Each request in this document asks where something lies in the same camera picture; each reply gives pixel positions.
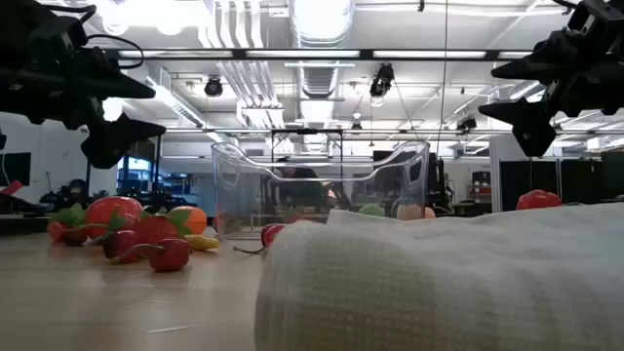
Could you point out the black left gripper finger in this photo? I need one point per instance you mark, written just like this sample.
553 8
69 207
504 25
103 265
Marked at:
117 85
112 141

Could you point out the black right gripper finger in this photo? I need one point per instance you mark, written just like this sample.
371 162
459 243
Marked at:
531 122
534 66

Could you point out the large red toy tomato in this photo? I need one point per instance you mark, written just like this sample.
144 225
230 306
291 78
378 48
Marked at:
114 212

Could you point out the red-orange round toy fruit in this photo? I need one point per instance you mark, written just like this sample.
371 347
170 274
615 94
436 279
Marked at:
538 200

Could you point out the small strawberry with leaf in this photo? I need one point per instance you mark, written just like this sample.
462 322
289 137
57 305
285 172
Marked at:
128 220

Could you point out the leafy red toy strawberry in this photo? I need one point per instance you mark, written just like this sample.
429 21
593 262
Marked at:
61 219

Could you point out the dark red toy cherry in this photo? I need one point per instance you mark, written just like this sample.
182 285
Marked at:
74 237

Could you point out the orange toy fruit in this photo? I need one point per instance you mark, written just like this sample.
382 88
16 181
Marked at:
195 222

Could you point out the clear plastic container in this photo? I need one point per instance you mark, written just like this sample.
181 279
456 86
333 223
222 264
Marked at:
229 185

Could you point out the red toy cherry with stem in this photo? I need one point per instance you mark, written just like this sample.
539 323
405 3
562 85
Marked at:
119 244
170 256
270 234

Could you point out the yellow toy banana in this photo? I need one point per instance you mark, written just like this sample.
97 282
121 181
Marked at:
202 242

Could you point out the pale toy peach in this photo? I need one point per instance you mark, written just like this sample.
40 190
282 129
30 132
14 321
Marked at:
412 212

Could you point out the green toy apple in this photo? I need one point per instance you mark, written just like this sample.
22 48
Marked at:
371 210

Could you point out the small red toy strawberry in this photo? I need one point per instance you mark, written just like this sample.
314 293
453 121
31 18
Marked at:
292 215

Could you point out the black ceiling spotlight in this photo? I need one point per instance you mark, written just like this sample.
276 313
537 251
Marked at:
381 80
213 87
467 124
357 126

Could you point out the black room partition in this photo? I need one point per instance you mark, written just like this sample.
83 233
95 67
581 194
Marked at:
580 183

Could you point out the shelf with red boxes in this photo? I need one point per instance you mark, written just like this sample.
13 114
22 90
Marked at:
480 187

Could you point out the red background object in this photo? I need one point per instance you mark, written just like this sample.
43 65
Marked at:
11 187

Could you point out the white waffle dish towel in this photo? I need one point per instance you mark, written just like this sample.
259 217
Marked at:
439 283

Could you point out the person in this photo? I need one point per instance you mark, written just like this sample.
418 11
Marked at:
302 187

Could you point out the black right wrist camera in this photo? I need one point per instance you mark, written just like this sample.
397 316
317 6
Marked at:
597 19

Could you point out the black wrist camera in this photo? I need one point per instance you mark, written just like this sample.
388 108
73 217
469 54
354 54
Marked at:
29 24
597 19

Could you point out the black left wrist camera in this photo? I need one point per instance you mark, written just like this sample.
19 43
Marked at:
29 24

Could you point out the black wall monitor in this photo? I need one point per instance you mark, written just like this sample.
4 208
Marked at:
14 168

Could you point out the long ceiling light rail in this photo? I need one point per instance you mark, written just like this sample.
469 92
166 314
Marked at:
365 54

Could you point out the silver ventilation duct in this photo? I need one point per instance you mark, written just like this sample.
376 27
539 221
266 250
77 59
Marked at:
319 78

